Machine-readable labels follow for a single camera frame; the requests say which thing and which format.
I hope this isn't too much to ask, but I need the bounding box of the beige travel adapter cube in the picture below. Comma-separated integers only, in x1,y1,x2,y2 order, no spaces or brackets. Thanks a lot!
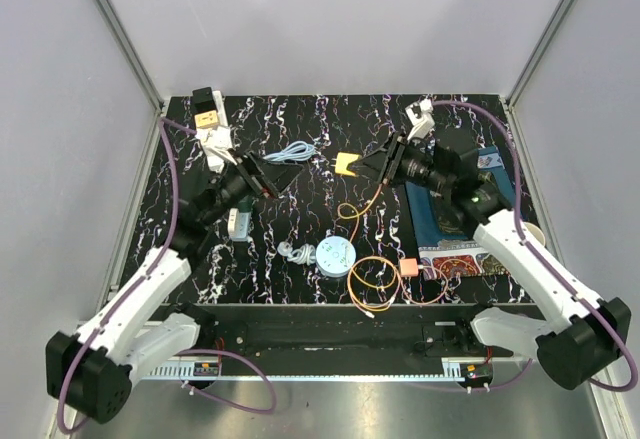
194,110,220,129

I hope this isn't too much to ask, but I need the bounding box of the aluminium frame post left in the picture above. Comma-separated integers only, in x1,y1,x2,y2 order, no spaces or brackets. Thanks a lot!
74,0,169,113

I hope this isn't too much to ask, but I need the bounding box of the round light blue socket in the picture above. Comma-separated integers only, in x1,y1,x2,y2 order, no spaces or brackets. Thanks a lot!
315,236,356,278

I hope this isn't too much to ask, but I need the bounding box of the white paper cup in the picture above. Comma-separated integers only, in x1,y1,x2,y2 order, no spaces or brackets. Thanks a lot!
524,222,546,247

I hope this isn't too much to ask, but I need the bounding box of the light blue cord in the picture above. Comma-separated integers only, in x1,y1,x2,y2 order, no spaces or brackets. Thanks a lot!
277,241,319,266

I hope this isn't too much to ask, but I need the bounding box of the aluminium frame post right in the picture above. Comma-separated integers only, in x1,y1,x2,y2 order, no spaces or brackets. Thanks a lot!
504,0,601,110

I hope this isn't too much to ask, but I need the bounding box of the white wall charger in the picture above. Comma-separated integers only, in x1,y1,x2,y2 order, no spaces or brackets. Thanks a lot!
227,208,240,237

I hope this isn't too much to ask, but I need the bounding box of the pink USB charger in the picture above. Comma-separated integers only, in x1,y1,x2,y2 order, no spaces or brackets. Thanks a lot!
398,258,420,278

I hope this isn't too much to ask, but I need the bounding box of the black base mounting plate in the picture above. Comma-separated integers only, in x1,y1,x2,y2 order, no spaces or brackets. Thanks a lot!
159,303,516,360

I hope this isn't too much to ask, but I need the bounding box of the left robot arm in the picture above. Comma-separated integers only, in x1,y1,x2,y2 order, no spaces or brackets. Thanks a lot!
45,152,303,434

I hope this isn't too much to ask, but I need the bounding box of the aluminium frame post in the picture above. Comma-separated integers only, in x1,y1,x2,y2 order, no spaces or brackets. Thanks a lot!
74,0,169,113
504,0,601,110

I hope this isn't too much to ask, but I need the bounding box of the green cube socket adapter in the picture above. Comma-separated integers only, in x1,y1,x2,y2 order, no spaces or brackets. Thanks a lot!
238,197,253,213

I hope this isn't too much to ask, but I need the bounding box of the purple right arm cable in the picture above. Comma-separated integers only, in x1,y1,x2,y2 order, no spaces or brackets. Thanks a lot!
429,100,635,393

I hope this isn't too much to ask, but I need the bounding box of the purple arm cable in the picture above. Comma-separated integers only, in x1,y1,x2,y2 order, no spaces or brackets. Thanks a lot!
429,100,635,393
55,117,277,434

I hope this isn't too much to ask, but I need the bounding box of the blue patterned placemat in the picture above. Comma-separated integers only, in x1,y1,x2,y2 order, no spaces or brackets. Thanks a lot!
405,146,515,277

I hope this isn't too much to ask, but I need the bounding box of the yellow USB charger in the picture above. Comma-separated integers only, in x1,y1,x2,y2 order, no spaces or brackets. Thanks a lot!
330,152,361,177

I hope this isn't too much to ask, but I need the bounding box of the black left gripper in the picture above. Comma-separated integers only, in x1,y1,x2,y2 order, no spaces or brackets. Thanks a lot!
202,149,305,227

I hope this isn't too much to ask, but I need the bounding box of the white multicolour power strip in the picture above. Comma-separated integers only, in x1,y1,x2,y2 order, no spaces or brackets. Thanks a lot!
191,87,235,174

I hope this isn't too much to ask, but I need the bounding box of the light blue power strip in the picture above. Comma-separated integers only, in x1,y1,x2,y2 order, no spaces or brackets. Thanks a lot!
229,211,251,242

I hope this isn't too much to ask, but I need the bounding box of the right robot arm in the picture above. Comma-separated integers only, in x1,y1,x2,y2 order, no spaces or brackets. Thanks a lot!
381,129,639,392

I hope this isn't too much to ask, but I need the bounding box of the light blue cable loop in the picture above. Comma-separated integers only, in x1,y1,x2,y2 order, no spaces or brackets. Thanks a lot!
262,140,317,165

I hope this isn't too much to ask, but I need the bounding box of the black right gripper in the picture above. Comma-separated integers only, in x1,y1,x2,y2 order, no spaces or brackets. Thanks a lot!
348,131,452,196

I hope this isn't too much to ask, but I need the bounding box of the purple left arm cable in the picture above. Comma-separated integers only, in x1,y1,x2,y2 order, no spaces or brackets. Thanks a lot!
55,117,277,434

